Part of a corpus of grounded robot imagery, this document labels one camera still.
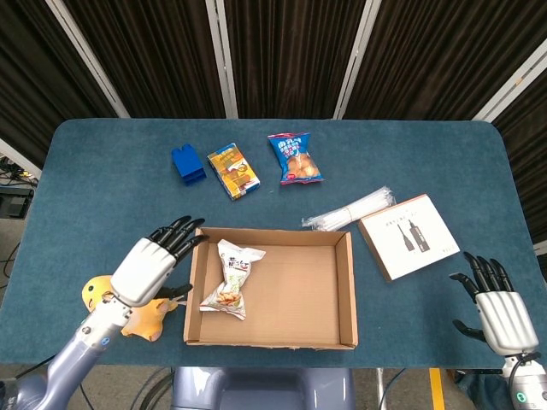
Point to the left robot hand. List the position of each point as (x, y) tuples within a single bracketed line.
[(143, 273)]

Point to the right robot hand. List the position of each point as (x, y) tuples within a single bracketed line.
[(506, 320)]

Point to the yellow plush duck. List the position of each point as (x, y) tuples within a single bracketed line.
[(92, 290)]

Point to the white snack packet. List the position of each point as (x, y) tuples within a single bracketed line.
[(231, 282)]

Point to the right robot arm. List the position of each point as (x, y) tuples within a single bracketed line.
[(527, 380)]

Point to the blue plastic building block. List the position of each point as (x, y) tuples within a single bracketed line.
[(188, 166)]

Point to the white product box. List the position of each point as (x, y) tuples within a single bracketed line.
[(410, 237)]

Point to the yellow snack carton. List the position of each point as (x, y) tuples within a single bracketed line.
[(234, 173)]

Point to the open cardboard box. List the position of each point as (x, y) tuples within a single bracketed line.
[(299, 299)]

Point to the blue snack bag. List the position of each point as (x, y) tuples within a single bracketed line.
[(295, 160)]

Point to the blue felt table cloth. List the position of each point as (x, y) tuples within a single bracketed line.
[(107, 179)]

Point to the metal table leg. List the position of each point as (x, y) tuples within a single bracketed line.
[(379, 388)]

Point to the black floor device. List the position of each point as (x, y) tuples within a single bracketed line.
[(15, 203)]

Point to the grey-blue robot torso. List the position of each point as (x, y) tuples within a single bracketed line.
[(260, 390)]

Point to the bundle of clear straws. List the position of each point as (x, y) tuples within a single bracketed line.
[(350, 211)]

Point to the white partition post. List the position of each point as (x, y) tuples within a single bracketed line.
[(19, 160), (222, 60), (355, 60), (513, 81), (87, 60)]

